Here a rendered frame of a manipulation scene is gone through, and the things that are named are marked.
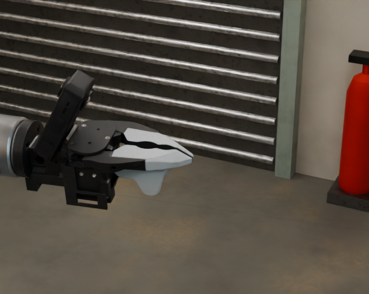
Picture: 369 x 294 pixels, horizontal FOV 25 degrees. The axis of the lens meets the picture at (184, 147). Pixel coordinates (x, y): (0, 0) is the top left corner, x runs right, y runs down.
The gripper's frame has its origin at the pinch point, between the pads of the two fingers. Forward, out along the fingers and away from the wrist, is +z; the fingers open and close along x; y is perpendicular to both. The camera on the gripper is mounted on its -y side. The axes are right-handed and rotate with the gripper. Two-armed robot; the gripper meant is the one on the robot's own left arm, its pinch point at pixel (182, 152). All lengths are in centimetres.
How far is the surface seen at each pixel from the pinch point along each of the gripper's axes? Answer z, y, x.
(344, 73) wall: 6, 106, -216
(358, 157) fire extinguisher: 15, 130, -194
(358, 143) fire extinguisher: 14, 124, -194
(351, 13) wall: 6, 83, -219
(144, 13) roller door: -79, 95, -231
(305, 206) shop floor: -4, 150, -186
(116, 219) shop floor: -72, 147, -159
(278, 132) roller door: -18, 133, -210
